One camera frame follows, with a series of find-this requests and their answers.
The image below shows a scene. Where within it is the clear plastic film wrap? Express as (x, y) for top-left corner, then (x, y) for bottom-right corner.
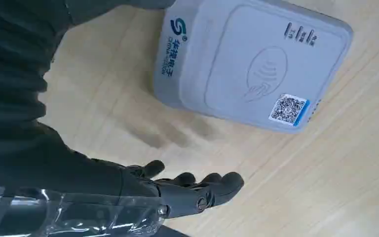
(0, 184), (168, 237)

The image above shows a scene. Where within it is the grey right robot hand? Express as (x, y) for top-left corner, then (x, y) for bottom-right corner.
(0, 0), (244, 237)

